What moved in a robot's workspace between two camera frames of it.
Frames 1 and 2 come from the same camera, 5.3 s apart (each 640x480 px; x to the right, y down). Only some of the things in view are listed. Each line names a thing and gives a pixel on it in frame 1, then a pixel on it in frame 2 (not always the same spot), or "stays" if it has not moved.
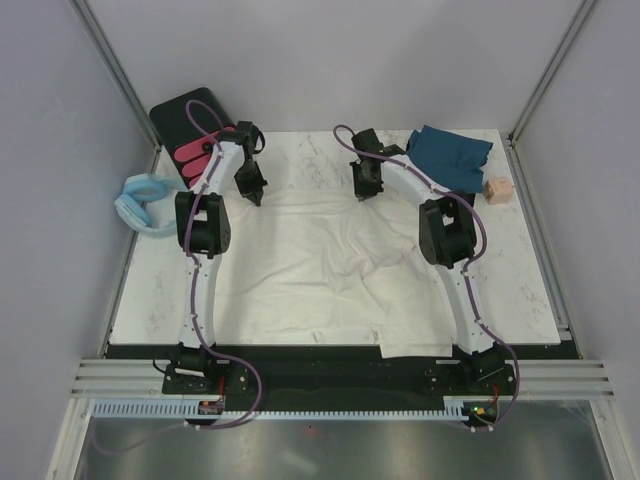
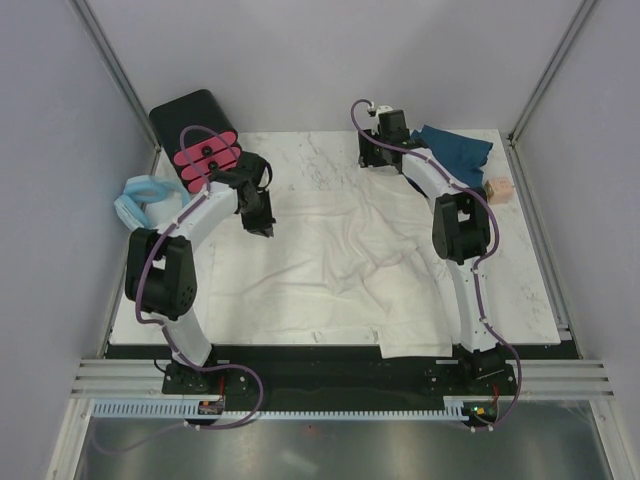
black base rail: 477,376 stays
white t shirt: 313,267 stays
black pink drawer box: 191,125 stays
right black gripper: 362,193 → 363,145
